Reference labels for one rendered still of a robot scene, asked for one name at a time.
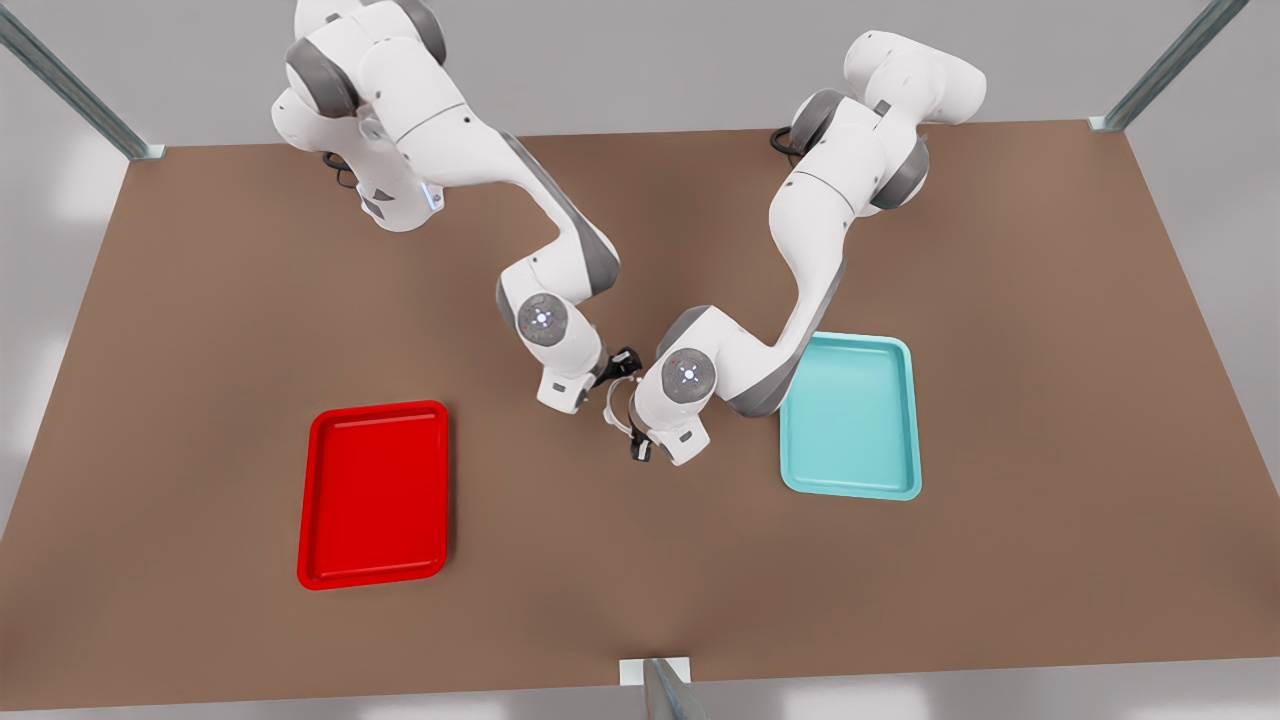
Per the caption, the cyan rectangular tray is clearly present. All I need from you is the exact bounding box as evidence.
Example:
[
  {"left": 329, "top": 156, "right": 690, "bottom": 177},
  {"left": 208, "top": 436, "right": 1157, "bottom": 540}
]
[{"left": 779, "top": 332, "right": 923, "bottom": 502}]

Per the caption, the silver frame post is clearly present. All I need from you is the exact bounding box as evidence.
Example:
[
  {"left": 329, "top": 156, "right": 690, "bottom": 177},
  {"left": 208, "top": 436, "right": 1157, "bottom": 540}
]
[
  {"left": 619, "top": 656, "right": 712, "bottom": 720},
  {"left": 0, "top": 5, "right": 167, "bottom": 162},
  {"left": 1088, "top": 0, "right": 1251, "bottom": 134}
]

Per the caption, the red rectangular tray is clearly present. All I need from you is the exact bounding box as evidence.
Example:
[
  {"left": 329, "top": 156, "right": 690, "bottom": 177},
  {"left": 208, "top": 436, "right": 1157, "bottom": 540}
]
[{"left": 296, "top": 400, "right": 450, "bottom": 591}]

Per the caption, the pale grey drainage pipe clamp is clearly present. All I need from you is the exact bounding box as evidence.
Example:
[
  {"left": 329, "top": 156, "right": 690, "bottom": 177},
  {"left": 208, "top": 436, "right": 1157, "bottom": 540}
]
[{"left": 602, "top": 374, "right": 642, "bottom": 437}]

